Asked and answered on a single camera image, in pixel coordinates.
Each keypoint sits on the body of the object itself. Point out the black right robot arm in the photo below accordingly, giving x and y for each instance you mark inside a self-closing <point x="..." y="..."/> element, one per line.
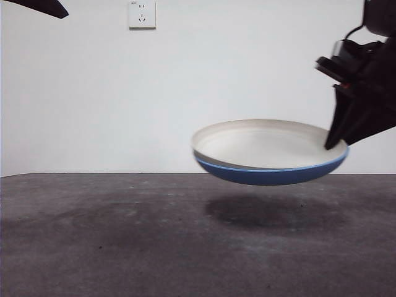
<point x="380" y="18"/>

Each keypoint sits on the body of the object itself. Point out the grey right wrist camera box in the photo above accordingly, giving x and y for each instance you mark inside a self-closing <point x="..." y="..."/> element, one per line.
<point x="338" y="49"/>

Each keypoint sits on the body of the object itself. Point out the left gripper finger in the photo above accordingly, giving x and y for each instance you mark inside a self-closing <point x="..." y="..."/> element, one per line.
<point x="46" y="7"/>

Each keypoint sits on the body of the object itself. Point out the white wall socket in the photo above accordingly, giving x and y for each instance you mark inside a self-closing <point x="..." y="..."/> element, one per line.
<point x="142" y="15"/>

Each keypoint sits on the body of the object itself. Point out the white round plate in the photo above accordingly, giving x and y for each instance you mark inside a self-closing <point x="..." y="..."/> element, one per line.
<point x="263" y="145"/>

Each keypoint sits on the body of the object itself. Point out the blue round plate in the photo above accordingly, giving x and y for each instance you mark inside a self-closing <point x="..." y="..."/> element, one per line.
<point x="266" y="178"/>

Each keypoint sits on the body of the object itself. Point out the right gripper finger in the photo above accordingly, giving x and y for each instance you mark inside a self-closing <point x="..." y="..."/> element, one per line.
<point x="340" y="117"/>
<point x="374" y="117"/>

